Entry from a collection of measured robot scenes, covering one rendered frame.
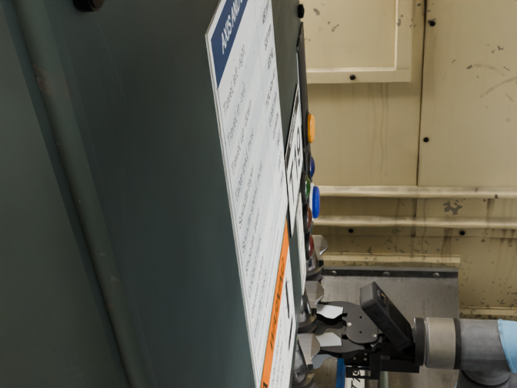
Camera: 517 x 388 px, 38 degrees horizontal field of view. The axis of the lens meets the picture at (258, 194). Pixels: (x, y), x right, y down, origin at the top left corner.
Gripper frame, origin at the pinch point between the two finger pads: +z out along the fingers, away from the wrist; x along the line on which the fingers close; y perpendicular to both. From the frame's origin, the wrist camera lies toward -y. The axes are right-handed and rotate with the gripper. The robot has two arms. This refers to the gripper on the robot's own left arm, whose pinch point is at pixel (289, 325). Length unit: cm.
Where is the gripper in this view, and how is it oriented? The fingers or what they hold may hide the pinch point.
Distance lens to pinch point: 114.6
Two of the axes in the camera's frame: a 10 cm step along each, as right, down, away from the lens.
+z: -9.9, -0.3, 1.4
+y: 0.6, 8.0, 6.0
